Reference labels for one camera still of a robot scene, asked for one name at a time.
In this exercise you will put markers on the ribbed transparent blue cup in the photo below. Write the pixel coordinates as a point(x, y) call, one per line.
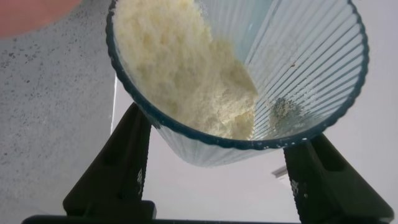
point(304, 68)

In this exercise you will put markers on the pale yellow powder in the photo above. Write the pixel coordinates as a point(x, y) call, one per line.
point(186, 74)

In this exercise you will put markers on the pink round bowl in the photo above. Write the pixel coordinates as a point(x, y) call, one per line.
point(28, 14)

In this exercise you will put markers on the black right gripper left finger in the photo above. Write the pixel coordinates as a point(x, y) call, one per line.
point(118, 174)

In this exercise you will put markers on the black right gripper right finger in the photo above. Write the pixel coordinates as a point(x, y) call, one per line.
point(329, 193)

